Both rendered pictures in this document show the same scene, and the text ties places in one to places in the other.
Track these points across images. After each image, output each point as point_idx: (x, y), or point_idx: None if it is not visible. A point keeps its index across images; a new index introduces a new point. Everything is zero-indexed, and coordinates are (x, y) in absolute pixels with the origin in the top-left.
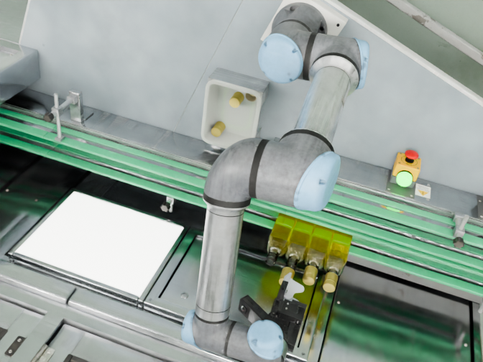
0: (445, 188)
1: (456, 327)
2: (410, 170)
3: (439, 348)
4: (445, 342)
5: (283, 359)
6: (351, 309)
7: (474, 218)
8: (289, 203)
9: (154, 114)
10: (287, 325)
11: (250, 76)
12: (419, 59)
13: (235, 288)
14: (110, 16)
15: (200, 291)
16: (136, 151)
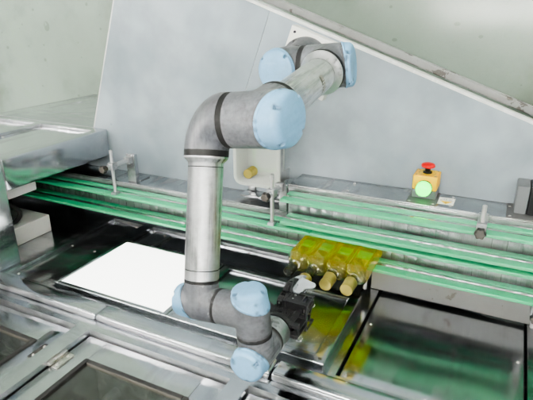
0: (472, 199)
1: (506, 347)
2: (428, 179)
3: (485, 364)
4: (492, 359)
5: (281, 338)
6: (385, 330)
7: (500, 217)
8: (251, 138)
9: None
10: (292, 313)
11: None
12: (416, 71)
13: None
14: (159, 88)
15: (185, 252)
16: (179, 198)
